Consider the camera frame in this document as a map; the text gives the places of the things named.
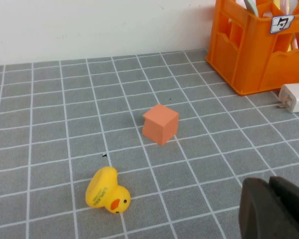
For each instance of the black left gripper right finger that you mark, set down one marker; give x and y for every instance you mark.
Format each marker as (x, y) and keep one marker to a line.
(296, 206)

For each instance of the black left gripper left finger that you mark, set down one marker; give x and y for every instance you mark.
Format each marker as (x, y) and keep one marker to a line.
(259, 214)

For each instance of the orange plastic cutlery holder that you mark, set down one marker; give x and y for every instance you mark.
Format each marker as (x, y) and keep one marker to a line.
(254, 64)

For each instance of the white power adapter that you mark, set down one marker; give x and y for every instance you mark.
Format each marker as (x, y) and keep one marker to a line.
(297, 98)

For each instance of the orange foam cube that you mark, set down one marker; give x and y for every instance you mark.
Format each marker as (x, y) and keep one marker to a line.
(159, 124)

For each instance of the yellow rubber duck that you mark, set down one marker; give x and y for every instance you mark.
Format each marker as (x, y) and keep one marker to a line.
(102, 191)

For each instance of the pink plastic spoon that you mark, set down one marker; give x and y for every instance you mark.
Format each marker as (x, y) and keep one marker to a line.
(294, 42)

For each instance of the spoon label sticker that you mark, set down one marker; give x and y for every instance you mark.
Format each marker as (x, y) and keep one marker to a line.
(281, 24)

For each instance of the pink plastic fork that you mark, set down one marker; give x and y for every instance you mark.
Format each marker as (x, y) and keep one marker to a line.
(284, 5)

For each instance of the mint green plastic spoon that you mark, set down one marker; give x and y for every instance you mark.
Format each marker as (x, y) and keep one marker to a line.
(251, 7)

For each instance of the grey grid tablecloth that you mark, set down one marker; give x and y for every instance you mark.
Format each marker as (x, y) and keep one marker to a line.
(64, 124)

